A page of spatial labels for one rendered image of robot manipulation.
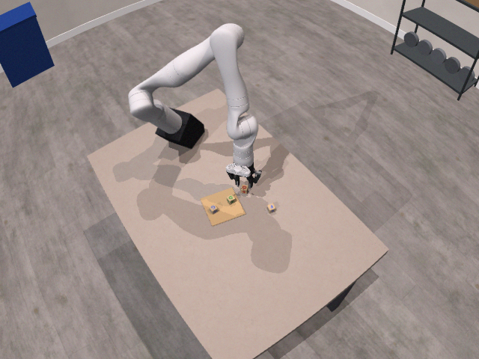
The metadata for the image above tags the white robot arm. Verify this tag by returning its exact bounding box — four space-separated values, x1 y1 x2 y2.
128 23 258 177

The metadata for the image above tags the tan square mat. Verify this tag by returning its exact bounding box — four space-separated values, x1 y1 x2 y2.
201 188 245 226

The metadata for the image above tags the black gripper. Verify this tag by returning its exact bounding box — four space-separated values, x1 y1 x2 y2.
227 162 262 189

